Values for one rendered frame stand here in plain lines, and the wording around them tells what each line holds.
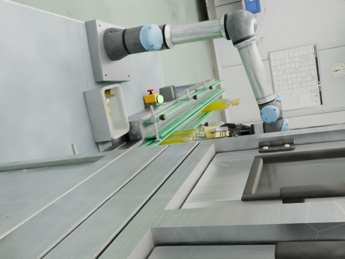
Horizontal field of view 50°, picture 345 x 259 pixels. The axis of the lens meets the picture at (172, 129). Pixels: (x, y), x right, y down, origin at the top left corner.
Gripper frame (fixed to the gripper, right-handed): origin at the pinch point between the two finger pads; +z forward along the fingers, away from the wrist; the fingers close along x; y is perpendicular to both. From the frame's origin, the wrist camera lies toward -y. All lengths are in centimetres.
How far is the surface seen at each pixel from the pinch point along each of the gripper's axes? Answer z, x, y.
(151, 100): 37.6, -18.7, -22.4
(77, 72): 43, -42, 37
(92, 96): 39, -31, 37
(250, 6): 21, -98, -519
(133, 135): 33.7, -8.5, 18.3
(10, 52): 43, -52, 73
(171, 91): 34, -19, -50
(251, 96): 50, 68, -579
